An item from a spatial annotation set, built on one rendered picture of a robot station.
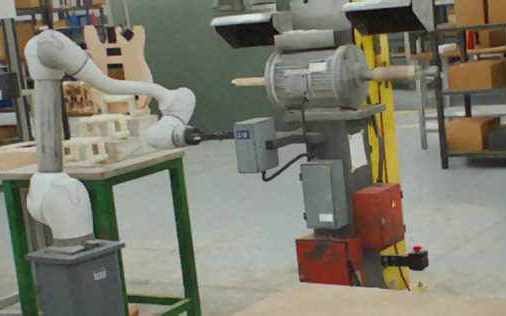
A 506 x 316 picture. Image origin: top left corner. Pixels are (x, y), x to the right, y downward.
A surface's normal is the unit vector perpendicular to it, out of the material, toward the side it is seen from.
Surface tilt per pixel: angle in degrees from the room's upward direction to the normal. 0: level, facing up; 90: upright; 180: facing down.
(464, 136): 90
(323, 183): 90
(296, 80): 90
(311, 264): 90
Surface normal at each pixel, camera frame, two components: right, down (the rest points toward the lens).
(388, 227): 0.86, 0.00
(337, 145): -0.50, 0.20
